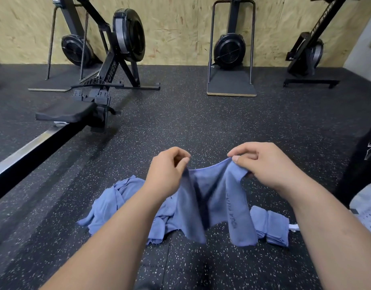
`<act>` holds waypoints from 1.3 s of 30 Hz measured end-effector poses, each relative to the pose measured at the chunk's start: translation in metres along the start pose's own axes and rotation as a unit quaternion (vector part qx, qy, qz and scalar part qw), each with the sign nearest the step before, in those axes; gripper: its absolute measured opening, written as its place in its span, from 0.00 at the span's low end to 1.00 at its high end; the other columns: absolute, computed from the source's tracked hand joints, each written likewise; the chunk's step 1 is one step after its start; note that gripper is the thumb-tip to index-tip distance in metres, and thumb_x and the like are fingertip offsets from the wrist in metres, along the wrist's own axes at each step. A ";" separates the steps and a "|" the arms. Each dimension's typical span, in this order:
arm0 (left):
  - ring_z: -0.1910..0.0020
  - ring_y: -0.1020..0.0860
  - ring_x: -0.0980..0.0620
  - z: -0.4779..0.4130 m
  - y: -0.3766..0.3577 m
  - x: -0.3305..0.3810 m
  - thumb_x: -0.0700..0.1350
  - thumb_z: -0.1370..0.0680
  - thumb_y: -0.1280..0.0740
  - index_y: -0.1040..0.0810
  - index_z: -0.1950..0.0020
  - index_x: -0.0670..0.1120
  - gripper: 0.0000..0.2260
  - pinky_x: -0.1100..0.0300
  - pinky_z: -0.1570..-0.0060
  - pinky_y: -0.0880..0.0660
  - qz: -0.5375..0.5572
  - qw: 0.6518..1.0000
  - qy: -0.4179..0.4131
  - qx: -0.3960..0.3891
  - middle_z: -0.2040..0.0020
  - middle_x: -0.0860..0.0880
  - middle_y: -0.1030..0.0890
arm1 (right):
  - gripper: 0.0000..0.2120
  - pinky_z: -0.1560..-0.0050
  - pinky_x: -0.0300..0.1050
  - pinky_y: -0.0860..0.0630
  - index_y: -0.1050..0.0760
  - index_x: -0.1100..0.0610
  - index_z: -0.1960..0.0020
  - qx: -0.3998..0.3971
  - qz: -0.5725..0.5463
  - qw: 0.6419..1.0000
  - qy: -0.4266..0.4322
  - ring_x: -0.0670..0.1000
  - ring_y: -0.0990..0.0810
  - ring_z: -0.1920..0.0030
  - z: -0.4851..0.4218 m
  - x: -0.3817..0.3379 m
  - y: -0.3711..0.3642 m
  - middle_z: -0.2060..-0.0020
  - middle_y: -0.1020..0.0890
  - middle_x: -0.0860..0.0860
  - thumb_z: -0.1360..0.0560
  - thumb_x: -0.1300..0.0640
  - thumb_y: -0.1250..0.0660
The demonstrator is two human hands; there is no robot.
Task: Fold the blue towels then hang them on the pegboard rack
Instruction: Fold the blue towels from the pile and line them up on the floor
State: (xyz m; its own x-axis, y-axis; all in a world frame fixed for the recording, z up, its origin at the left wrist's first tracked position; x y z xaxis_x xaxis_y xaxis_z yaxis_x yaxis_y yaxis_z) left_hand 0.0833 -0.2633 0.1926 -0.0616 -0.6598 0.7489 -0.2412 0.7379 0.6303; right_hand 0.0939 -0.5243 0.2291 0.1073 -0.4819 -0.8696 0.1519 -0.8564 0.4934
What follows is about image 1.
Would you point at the black ski trainer grey platform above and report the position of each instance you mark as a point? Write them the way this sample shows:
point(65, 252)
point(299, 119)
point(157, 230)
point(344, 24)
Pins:
point(76, 50)

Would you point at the black printed punching bag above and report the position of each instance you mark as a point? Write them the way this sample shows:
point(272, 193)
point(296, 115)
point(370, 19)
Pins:
point(364, 160)

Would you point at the plain blue towel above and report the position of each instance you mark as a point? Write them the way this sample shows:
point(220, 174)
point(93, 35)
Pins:
point(259, 219)
point(216, 199)

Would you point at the person's right forearm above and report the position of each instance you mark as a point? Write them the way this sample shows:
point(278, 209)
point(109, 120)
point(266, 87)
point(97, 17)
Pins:
point(337, 238)

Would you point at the blue towel with wave print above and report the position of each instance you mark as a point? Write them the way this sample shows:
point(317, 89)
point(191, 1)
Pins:
point(278, 227)

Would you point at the person's left forearm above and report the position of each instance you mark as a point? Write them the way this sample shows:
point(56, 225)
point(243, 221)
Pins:
point(107, 244)

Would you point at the white perforated metal rack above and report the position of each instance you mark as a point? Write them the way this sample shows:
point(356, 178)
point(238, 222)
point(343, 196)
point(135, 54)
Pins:
point(367, 208)

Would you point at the person's left hand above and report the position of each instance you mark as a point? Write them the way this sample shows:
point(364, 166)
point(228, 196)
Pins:
point(164, 175)

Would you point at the blue towel pile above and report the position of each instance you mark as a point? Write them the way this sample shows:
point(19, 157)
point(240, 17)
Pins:
point(110, 205)

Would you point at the person's right hand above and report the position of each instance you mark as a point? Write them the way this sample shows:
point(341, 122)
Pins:
point(270, 166)

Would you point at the black ski trainer wooden-edged platform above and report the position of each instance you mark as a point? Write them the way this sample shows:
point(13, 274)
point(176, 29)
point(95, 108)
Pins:
point(229, 51)

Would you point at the black rowing machine with rail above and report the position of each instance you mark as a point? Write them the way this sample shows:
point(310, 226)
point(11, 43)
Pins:
point(64, 111)

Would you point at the black upright exercise machine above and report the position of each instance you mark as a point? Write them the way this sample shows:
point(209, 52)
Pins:
point(306, 54)

